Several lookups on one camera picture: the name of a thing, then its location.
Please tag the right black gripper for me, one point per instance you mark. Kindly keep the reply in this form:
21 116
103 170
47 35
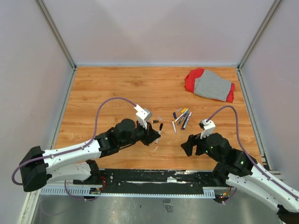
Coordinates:
193 139

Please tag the white whiteboard marker pen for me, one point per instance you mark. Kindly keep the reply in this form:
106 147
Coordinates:
174 127

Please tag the white marker black cap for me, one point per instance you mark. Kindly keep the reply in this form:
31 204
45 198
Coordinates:
159 132

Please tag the white blue marker pen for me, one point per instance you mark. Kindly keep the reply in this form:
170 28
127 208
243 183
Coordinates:
187 121

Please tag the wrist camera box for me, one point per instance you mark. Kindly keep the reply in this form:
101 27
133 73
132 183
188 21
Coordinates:
143 115
207 127

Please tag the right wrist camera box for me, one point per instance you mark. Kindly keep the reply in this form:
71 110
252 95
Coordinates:
207 127

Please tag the red and grey cloth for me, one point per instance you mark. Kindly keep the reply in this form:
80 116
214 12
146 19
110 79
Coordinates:
207 84

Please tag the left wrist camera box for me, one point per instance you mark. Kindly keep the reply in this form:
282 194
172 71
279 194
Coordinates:
143 115

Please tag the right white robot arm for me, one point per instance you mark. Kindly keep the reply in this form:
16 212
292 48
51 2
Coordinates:
242 172

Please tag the black mounting base rail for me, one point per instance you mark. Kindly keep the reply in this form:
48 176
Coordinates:
154 182

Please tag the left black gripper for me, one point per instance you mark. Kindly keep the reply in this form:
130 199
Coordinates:
150 135

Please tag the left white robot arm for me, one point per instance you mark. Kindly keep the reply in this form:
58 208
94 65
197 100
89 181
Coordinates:
78 163

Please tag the white marker yellow end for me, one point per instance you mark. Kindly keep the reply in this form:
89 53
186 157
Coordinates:
184 112

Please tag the purple marker pen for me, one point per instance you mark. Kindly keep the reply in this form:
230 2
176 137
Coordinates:
184 121

